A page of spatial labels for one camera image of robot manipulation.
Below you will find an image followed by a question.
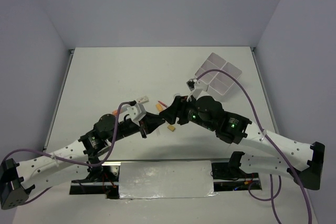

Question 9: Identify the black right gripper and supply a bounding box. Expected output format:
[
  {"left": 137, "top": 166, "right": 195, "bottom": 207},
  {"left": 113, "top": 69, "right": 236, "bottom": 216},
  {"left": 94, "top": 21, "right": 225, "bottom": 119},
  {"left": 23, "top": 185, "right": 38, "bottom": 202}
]
[{"left": 158, "top": 94, "right": 215, "bottom": 131}]

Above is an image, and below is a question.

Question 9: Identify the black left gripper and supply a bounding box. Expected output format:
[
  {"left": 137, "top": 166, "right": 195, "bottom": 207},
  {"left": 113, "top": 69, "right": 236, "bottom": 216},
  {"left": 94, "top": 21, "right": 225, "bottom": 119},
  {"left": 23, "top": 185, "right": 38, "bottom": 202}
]
[{"left": 108, "top": 111, "right": 165, "bottom": 143}]

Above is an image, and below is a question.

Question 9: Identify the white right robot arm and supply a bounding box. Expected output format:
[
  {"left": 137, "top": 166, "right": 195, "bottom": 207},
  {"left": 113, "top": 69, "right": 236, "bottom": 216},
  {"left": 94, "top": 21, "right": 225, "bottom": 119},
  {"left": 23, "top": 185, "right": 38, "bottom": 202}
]
[{"left": 159, "top": 96, "right": 325, "bottom": 190}]

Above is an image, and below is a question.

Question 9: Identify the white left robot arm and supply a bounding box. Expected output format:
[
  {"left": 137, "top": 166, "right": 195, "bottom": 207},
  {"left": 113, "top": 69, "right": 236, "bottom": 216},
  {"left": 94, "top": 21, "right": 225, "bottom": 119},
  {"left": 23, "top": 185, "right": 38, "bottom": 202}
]
[{"left": 1, "top": 112, "right": 165, "bottom": 210}]

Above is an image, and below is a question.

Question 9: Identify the yellow pink highlighter marker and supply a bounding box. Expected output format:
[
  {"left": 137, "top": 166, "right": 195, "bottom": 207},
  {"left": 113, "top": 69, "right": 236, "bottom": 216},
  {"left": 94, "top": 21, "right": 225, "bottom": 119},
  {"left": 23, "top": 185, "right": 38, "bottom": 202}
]
[{"left": 155, "top": 103, "right": 163, "bottom": 112}]

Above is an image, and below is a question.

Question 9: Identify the yellow eraser block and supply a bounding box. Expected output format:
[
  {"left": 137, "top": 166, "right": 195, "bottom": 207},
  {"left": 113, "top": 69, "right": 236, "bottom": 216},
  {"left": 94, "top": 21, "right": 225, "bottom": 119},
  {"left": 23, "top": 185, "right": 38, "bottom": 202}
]
[{"left": 167, "top": 125, "right": 176, "bottom": 132}]

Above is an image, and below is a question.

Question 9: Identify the white staples box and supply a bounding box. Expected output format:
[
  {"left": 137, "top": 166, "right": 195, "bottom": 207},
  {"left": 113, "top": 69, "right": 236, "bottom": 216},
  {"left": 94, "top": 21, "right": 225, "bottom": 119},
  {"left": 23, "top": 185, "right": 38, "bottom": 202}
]
[{"left": 136, "top": 95, "right": 149, "bottom": 104}]

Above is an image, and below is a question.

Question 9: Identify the white right storage container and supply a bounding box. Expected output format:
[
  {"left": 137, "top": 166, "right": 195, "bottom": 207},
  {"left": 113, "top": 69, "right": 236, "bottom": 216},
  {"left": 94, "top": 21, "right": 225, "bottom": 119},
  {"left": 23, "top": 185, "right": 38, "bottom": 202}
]
[{"left": 209, "top": 62, "right": 243, "bottom": 96}]

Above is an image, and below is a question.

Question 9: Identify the white storage container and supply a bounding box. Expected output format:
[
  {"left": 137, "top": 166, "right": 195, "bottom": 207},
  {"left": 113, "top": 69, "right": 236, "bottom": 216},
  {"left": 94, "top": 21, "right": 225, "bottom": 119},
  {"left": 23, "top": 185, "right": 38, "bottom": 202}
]
[
  {"left": 209, "top": 62, "right": 243, "bottom": 96},
  {"left": 195, "top": 52, "right": 227, "bottom": 85}
]

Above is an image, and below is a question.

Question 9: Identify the silver foil covered panel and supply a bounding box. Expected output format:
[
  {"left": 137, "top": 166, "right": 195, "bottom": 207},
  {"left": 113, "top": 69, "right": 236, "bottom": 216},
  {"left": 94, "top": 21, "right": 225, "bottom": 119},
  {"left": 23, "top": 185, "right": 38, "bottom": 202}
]
[{"left": 119, "top": 161, "right": 216, "bottom": 199}]

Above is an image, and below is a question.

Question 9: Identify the white left storage container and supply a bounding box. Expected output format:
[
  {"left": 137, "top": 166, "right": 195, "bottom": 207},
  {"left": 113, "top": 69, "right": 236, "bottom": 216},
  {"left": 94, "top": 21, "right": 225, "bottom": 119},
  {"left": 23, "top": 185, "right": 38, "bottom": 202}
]
[{"left": 195, "top": 52, "right": 227, "bottom": 85}]

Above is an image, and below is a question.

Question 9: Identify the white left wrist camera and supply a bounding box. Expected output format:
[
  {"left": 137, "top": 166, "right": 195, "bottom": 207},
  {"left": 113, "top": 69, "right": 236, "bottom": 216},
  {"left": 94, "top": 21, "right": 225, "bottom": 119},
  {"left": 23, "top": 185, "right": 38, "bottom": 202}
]
[{"left": 127, "top": 103, "right": 146, "bottom": 126}]

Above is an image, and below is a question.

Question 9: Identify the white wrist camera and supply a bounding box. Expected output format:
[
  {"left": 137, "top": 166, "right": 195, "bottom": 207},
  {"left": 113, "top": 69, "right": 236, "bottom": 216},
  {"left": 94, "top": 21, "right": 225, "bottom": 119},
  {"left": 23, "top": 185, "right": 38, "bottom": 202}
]
[
  {"left": 127, "top": 103, "right": 146, "bottom": 126},
  {"left": 186, "top": 79, "right": 208, "bottom": 102}
]

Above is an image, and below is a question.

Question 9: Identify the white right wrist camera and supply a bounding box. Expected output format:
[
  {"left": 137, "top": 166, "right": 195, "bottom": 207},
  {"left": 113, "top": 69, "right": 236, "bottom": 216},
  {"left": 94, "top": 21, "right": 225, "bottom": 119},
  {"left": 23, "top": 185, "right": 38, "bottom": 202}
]
[{"left": 186, "top": 79, "right": 208, "bottom": 102}]

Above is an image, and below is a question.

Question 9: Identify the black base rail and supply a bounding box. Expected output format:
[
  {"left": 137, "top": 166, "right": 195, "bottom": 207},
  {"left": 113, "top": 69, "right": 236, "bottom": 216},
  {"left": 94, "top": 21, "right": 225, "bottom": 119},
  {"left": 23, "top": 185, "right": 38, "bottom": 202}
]
[{"left": 69, "top": 159, "right": 262, "bottom": 200}]

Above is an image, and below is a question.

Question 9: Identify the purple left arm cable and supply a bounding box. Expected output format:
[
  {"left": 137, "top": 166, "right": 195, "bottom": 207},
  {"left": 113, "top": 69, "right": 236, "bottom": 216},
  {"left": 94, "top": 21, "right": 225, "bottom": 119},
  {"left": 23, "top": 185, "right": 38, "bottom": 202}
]
[{"left": 0, "top": 100, "right": 137, "bottom": 205}]

